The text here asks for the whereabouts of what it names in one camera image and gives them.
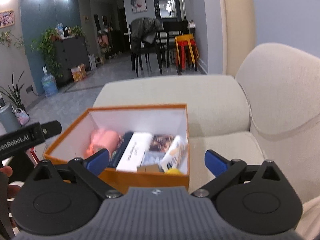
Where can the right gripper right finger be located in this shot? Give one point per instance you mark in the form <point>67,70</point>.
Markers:
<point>226,172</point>

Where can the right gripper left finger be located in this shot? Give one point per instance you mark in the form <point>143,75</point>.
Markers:
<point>88,171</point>

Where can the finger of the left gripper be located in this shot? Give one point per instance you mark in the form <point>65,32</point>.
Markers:
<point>51,129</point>

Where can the yellow tape measure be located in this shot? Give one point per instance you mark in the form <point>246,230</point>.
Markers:
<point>173,171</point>

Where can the white tube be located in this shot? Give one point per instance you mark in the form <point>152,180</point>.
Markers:
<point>174,154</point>

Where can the white long box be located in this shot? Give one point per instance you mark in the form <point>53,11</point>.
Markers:
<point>134,152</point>

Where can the brown cardboard box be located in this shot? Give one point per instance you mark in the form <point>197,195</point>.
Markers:
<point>155,168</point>

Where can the dark illustrated card box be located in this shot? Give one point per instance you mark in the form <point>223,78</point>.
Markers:
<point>161,143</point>

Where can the clear plastic cube box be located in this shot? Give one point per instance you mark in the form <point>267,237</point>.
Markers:
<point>152,158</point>

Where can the pink plush toy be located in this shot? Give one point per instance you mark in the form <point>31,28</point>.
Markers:
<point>101,138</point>

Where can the blue water jug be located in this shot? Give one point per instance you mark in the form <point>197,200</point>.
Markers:
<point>48,83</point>

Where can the potted spiky plant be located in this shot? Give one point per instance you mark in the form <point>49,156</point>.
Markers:
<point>13,91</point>

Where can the orange storage box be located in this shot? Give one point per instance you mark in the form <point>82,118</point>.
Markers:
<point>154,119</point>

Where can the beige sofa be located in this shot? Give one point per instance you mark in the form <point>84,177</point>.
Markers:
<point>269,110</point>

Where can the dark cabinet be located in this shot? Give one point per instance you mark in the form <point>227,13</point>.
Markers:
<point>70,53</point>

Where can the green trailing plant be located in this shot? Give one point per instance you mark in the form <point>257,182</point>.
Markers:
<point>44,44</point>

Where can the yellow red stacked stools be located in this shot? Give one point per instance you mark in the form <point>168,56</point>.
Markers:
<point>186,51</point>

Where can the grey jacket on chair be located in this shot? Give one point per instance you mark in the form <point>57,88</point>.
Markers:
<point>144,30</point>

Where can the black dining chair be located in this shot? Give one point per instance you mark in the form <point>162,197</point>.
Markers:
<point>162,46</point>

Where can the cream door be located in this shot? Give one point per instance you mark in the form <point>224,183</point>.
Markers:
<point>238,33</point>

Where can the framed wall picture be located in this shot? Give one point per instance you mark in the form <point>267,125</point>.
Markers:
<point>138,6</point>

